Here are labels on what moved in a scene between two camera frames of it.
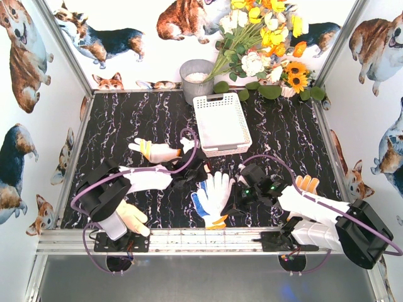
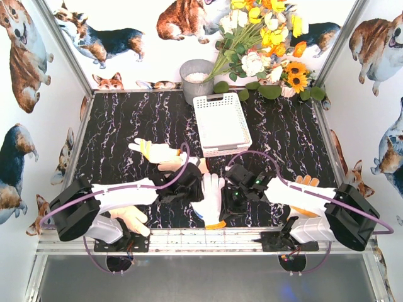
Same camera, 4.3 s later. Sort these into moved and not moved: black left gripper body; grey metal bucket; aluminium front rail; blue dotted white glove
Moved: black left gripper body
Not moved: aluminium front rail; grey metal bucket; blue dotted white glove
